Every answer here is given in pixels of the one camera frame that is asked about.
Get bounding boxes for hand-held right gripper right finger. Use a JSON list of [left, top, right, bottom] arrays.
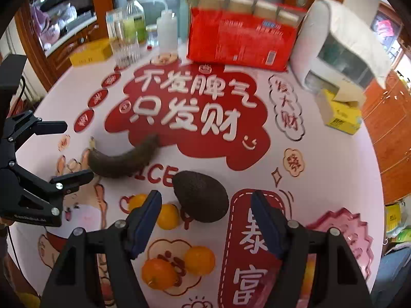
[[250, 190, 373, 308]]

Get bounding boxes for clear bottle green label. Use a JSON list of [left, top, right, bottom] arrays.
[[124, 0, 147, 46]]

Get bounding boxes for red paper cup package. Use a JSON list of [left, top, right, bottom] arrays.
[[187, 0, 307, 73]]

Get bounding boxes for purple plastic bag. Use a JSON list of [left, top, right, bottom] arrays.
[[30, 2, 78, 45]]

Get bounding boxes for clear drinking glasses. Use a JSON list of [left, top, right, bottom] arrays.
[[107, 8, 142, 67]]

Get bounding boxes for small yellow box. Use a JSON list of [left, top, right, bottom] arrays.
[[69, 37, 113, 68]]

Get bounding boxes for small orange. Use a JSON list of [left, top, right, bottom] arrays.
[[300, 260, 317, 299], [157, 204, 180, 230], [141, 258, 179, 288], [184, 246, 216, 276], [128, 193, 149, 213]]

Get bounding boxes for wooden cabinet with counter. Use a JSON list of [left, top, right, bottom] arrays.
[[14, 0, 108, 92]]

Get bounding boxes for blue upholstered chair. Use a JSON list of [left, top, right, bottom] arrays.
[[366, 244, 411, 296]]

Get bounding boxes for dark avocado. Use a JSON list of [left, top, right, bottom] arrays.
[[173, 171, 230, 223]]

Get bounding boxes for wooden wall cabinets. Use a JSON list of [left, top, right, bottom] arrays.
[[361, 2, 411, 205]]

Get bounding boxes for white countertop dispenser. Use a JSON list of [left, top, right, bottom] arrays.
[[291, 6, 376, 98]]

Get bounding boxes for white squeeze bottle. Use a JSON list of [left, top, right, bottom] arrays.
[[146, 0, 179, 52]]

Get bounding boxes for yellow tissue box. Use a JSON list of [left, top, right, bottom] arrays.
[[316, 82, 364, 135]]

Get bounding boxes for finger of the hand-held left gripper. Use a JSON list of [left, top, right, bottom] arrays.
[[0, 111, 68, 167], [0, 167, 94, 228]]

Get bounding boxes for pink plastic fruit plate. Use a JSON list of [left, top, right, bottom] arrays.
[[263, 208, 375, 308]]

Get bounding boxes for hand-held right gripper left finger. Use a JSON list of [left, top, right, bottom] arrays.
[[40, 190, 163, 308]]

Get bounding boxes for white cloth cover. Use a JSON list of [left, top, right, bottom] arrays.
[[313, 0, 393, 87]]

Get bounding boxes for overripe dark banana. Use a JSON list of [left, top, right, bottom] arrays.
[[88, 134, 160, 178]]

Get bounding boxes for yellow green bag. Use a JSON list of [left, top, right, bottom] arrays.
[[385, 200, 408, 235]]

